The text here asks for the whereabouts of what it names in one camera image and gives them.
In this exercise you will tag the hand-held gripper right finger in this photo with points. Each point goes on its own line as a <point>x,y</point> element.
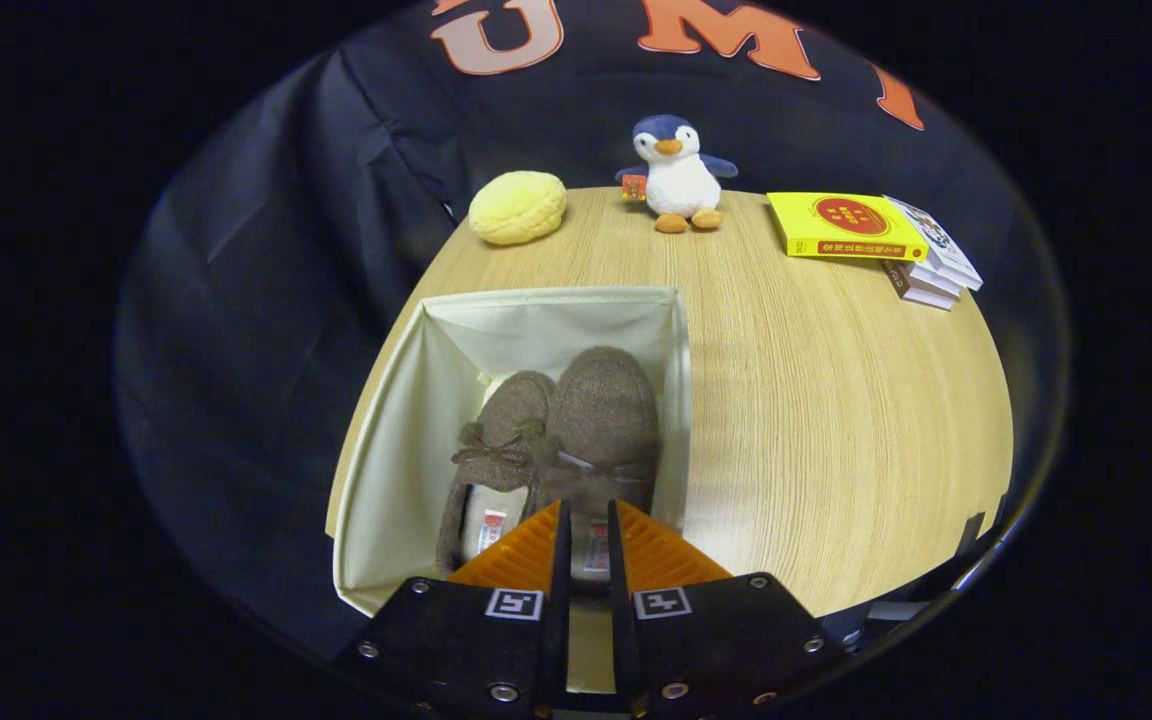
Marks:
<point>621,630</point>

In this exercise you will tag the brown shoe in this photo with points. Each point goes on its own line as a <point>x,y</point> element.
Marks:
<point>511,420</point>
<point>606,410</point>

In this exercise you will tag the plush penguin toy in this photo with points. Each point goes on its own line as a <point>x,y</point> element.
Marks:
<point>681,185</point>

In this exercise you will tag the white illustrated book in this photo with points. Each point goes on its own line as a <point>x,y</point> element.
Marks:
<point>946,250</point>

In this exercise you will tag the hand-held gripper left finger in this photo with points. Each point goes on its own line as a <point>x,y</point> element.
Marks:
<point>560,620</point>

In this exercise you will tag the yellow bun plush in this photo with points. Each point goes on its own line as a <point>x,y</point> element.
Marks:
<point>516,208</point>

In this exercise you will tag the cream fabric storage box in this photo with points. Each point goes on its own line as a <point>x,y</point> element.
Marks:
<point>386,480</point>

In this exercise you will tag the brown spine book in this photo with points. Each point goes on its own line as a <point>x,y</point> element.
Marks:
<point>921,290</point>

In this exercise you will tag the yellow book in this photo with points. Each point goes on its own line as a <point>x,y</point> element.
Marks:
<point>846,225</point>

